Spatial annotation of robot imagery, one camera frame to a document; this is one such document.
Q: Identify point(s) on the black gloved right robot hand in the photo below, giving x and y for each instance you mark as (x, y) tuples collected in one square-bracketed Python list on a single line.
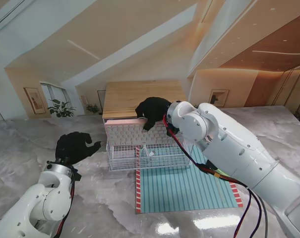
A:
[(154, 111)]

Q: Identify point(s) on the teal striped mouse pad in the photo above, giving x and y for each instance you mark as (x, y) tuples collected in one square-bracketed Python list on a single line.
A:
[(179, 191)]

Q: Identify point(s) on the pink and white keyboard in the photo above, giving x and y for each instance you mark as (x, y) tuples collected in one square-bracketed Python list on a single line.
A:
[(127, 134)]

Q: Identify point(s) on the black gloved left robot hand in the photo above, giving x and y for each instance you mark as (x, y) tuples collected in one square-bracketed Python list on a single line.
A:
[(73, 148)]

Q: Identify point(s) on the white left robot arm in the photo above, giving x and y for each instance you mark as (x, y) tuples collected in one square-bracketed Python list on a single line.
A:
[(35, 205)]

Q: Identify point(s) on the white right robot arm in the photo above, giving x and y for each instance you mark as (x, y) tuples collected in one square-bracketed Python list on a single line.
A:
[(239, 148)]

